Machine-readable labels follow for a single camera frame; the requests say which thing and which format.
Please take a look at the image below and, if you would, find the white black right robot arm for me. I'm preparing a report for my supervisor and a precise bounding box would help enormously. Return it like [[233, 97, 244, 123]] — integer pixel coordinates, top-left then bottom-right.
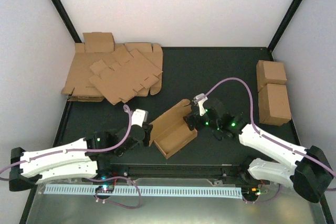
[[183, 97, 334, 203]]

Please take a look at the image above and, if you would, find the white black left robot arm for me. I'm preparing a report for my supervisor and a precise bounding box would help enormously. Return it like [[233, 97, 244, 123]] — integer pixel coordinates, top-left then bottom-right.
[[9, 123, 153, 191]]

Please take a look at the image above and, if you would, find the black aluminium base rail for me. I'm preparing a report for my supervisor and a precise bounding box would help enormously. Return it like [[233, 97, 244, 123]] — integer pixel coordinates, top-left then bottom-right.
[[109, 164, 243, 183]]

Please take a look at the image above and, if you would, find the black corner frame post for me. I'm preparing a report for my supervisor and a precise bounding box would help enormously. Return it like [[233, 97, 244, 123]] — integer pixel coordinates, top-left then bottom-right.
[[267, 0, 303, 52], [51, 0, 82, 43]]

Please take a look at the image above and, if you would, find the small folded cardboard box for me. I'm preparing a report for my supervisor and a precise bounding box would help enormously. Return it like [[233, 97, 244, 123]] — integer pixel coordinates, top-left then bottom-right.
[[83, 32, 115, 53]]

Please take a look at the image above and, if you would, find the loose top cardboard blank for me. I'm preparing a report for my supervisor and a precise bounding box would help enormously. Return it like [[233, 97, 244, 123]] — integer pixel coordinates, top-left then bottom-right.
[[89, 46, 162, 105]]

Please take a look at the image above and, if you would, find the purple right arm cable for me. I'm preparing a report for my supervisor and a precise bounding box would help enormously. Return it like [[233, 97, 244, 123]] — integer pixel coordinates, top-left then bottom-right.
[[202, 77, 336, 192]]

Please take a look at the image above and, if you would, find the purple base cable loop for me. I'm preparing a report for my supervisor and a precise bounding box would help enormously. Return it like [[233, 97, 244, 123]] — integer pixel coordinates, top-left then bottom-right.
[[89, 176, 143, 209]]

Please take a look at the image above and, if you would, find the folded cardboard box front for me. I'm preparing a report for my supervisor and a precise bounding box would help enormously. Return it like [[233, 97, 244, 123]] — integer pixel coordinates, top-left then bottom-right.
[[258, 83, 291, 126]]

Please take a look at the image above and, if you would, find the black right corner frame post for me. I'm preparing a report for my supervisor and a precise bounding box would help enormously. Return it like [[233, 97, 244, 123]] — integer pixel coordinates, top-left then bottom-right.
[[267, 0, 303, 52]]

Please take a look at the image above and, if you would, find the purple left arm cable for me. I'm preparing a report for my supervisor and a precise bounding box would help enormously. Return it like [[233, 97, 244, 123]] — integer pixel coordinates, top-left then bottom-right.
[[0, 104, 136, 182]]

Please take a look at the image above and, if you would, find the stack of flat cardboard blanks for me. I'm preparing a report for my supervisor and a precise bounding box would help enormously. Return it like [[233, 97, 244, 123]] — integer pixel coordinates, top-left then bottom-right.
[[61, 42, 163, 105]]

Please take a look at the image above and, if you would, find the light blue slotted cable duct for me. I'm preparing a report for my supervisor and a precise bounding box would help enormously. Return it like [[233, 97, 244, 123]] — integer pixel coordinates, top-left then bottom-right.
[[43, 184, 243, 199]]

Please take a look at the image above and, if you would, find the black left corner frame post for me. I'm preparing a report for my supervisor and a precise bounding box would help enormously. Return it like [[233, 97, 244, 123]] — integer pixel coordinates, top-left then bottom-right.
[[51, 0, 82, 43]]

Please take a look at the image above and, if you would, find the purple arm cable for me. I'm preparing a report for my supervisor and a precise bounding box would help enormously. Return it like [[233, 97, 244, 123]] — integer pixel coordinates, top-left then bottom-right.
[[0, 104, 136, 182], [202, 77, 336, 192]]

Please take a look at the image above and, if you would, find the metal base plate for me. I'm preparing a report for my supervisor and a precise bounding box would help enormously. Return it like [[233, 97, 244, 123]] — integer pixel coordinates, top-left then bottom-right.
[[26, 179, 326, 223]]

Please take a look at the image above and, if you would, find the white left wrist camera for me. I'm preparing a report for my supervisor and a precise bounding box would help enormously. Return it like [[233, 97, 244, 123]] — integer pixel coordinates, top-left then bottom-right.
[[131, 109, 148, 127]]

